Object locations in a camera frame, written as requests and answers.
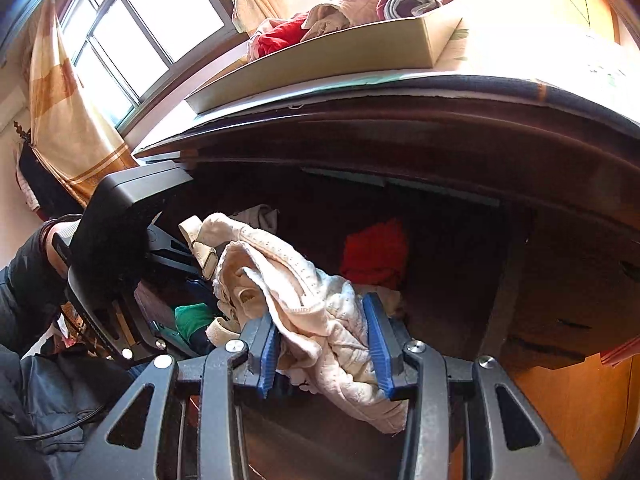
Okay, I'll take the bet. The black cable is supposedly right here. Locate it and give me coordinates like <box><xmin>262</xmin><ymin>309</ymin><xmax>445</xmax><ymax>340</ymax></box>
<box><xmin>15</xmin><ymin>400</ymin><xmax>108</xmax><ymax>443</ymax></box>

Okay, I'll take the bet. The dresser drawer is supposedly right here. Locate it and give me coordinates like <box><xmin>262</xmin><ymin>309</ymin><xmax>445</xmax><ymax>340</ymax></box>
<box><xmin>132</xmin><ymin>170</ymin><xmax>506</xmax><ymax>480</ymax></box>

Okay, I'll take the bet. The person's dark jacket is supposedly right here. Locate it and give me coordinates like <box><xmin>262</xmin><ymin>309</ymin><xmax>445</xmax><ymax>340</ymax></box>
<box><xmin>0</xmin><ymin>345</ymin><xmax>146</xmax><ymax>480</ymax></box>

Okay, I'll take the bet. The shallow cardboard box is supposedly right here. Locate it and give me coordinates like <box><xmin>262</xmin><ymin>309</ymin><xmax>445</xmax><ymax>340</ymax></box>
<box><xmin>184</xmin><ymin>12</ymin><xmax>463</xmax><ymax>116</ymax></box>

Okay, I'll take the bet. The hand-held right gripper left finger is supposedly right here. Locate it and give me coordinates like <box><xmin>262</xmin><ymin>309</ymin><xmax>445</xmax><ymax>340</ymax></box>
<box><xmin>67</xmin><ymin>310</ymin><xmax>281</xmax><ymax>480</ymax></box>

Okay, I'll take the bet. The person's left forearm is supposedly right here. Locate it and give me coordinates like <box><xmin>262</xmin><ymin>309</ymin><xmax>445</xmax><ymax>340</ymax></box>
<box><xmin>0</xmin><ymin>220</ymin><xmax>81</xmax><ymax>356</ymax></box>

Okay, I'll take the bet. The beige underwear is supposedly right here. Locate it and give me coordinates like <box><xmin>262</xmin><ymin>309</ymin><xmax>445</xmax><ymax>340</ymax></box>
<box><xmin>300</xmin><ymin>0</ymin><xmax>396</xmax><ymax>43</ymax></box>

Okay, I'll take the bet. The mauve cloth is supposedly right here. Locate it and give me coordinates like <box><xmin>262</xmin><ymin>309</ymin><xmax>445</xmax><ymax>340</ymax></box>
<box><xmin>134</xmin><ymin>280</ymin><xmax>176</xmax><ymax>331</ymax></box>

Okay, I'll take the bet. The window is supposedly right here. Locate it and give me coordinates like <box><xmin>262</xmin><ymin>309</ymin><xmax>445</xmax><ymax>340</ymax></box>
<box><xmin>0</xmin><ymin>0</ymin><xmax>241</xmax><ymax>136</ymax></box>

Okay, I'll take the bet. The dark hanging cloth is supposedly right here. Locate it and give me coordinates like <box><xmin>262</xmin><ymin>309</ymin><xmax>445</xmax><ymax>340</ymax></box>
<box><xmin>15</xmin><ymin>142</ymin><xmax>86</xmax><ymax>221</ymax></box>

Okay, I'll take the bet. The grey sock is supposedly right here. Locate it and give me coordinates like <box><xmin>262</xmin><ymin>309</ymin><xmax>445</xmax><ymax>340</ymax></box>
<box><xmin>232</xmin><ymin>205</ymin><xmax>280</xmax><ymax>233</ymax></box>

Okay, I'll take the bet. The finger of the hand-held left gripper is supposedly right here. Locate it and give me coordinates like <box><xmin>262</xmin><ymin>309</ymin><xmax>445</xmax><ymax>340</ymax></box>
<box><xmin>117</xmin><ymin>305</ymin><xmax>188</xmax><ymax>361</ymax></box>
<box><xmin>146</xmin><ymin>224</ymin><xmax>216</xmax><ymax>286</ymax></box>

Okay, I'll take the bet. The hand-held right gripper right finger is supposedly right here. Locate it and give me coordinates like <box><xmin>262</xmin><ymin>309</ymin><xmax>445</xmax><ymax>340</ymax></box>
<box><xmin>361</xmin><ymin>292</ymin><xmax>581</xmax><ymax>480</ymax></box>

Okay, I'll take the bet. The tan sock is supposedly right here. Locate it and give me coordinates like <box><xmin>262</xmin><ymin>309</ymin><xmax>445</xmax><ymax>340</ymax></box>
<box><xmin>206</xmin><ymin>316</ymin><xmax>243</xmax><ymax>348</ymax></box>

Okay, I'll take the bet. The green underwear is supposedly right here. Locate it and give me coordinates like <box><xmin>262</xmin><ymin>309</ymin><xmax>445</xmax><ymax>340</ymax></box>
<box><xmin>172</xmin><ymin>280</ymin><xmax>221</xmax><ymax>356</ymax></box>

